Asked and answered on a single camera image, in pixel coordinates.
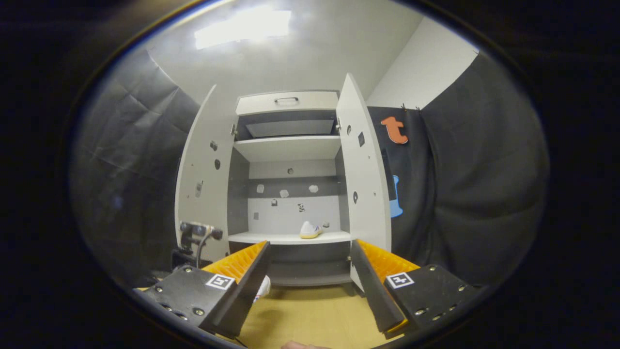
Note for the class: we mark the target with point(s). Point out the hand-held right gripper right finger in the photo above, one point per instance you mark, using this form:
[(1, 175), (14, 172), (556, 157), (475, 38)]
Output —
[(378, 295)]

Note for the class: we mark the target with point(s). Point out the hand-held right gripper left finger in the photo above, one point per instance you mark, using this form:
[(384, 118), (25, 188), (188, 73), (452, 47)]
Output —
[(242, 300)]

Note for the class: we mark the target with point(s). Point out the white cabinet door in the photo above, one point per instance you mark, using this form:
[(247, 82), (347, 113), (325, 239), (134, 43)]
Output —
[(368, 218), (193, 213)]

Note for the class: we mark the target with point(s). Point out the white striped shoe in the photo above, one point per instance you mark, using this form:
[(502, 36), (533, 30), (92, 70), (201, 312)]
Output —
[(264, 288), (310, 230)]

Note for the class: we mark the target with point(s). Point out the white shoe cabinet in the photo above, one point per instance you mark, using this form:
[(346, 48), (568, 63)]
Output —
[(286, 220)]

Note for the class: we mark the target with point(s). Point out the white cabinet drawer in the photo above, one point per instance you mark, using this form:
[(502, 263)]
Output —
[(315, 103)]

